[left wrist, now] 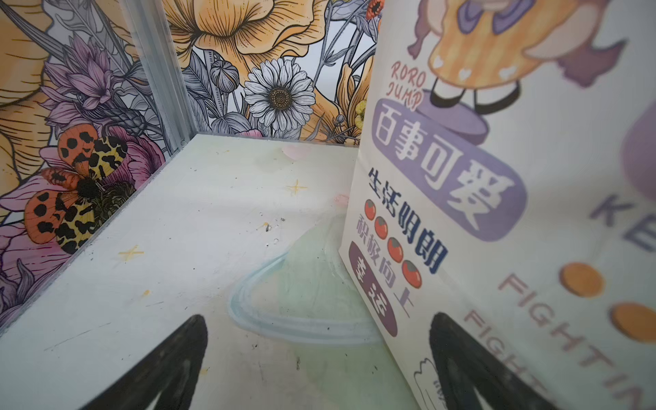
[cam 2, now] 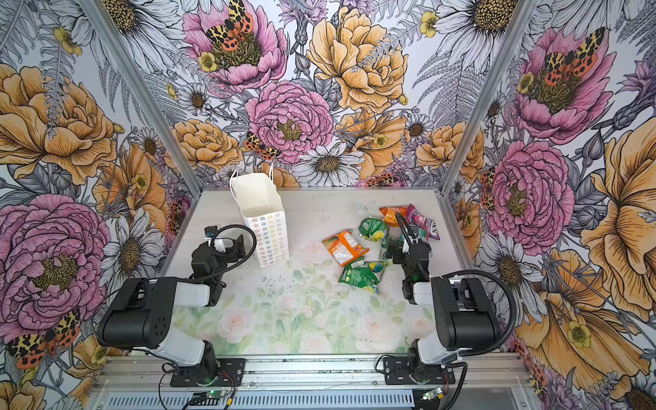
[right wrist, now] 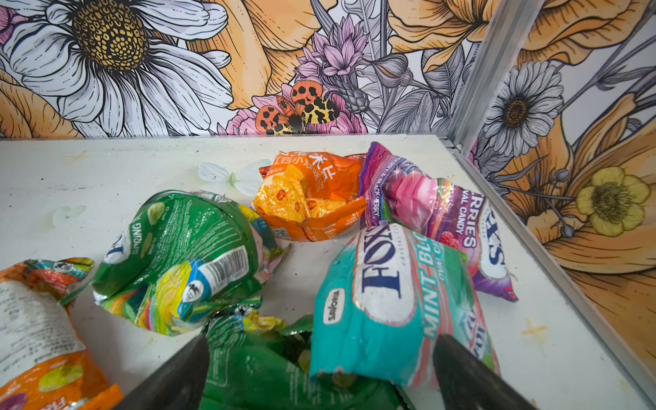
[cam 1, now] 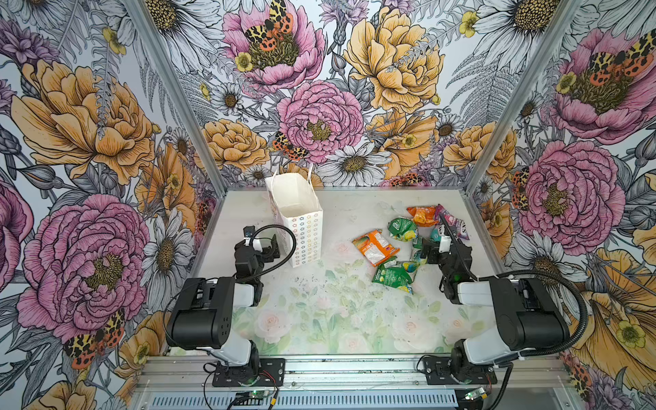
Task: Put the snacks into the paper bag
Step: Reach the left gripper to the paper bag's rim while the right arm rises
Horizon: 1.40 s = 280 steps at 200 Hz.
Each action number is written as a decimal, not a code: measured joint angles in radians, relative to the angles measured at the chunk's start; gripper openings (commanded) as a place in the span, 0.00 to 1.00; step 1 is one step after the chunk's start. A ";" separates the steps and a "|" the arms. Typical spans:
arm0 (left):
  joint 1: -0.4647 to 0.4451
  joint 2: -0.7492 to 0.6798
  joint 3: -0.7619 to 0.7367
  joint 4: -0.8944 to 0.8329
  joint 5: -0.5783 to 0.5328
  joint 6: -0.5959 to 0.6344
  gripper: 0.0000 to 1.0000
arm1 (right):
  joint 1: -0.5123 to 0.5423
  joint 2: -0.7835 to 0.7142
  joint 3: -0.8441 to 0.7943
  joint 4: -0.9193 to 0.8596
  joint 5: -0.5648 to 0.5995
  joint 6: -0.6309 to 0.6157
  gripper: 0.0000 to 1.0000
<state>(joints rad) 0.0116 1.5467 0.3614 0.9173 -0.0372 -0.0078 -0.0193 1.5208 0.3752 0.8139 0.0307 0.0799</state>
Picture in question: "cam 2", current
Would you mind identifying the green snack packet front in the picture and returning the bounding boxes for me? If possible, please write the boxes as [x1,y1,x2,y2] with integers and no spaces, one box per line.
[338,259,387,295]

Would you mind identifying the white patterned paper bag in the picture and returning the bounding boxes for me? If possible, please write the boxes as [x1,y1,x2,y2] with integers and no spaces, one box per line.
[229,167,290,268]

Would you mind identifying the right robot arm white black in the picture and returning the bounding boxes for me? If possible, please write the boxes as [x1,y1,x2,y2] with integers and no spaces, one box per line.
[382,240,513,385]

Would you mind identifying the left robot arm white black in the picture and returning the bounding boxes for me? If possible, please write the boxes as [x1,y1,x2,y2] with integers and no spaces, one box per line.
[95,236,249,387]

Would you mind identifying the green yellow snack packet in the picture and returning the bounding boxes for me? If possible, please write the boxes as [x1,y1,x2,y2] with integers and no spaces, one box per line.
[379,237,393,263]

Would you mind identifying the pink purple snack packet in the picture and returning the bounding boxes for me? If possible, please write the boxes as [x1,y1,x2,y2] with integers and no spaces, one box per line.
[406,204,440,240]

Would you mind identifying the orange red snack packet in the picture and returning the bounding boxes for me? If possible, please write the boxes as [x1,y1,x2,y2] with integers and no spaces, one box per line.
[379,205,408,227]

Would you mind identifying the green circuit board left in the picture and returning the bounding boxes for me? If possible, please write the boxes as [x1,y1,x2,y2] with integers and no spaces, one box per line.
[191,389,225,405]

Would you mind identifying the green circuit board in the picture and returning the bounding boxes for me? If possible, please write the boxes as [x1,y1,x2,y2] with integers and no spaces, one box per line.
[191,389,225,405]
[421,387,444,401]

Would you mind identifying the green circuit board right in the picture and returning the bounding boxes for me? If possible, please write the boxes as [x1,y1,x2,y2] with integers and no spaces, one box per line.
[421,387,444,401]

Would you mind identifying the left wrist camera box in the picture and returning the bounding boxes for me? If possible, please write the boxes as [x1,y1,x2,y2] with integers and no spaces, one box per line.
[204,225,219,242]

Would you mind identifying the right black corrugated cable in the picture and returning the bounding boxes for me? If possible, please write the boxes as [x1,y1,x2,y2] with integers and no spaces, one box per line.
[394,212,519,357]

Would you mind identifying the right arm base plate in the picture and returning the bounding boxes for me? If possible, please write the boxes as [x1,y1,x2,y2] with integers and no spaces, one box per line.
[375,355,456,386]

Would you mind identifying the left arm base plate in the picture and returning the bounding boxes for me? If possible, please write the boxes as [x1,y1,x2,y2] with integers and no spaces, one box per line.
[170,358,246,388]

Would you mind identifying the aluminium front rail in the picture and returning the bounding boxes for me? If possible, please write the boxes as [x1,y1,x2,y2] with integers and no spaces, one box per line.
[87,353,541,409]

